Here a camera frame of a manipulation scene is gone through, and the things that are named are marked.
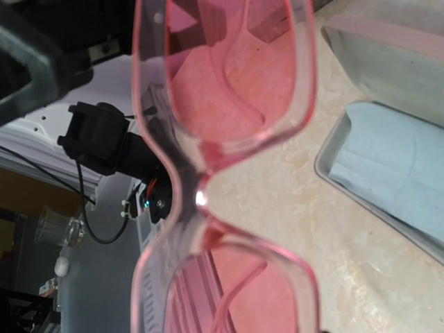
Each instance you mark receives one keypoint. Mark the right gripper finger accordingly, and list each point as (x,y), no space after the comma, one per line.
(33,71)

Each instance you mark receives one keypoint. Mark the red lens sunglasses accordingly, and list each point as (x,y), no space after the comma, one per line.
(215,83)

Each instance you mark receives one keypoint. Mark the pink glasses case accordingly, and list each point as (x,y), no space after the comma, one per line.
(394,66)

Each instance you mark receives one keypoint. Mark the large blue cleaning cloth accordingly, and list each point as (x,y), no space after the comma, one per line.
(394,162)

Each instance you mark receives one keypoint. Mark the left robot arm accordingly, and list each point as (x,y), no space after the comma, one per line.
(98,137)

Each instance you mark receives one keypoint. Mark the clear plastic cup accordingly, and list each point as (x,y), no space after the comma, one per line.
(56,228)

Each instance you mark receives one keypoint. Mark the front aluminium rail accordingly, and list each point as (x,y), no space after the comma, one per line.
(175,286)

